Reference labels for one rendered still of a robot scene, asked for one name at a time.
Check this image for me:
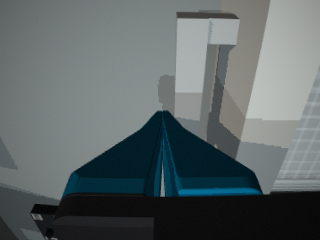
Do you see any grey drawer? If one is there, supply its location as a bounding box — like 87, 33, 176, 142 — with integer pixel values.
173, 0, 320, 194

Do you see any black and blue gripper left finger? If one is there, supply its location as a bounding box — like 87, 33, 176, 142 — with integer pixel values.
61, 111, 163, 199

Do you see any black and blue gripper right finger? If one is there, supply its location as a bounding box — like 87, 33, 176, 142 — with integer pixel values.
162, 111, 263, 196

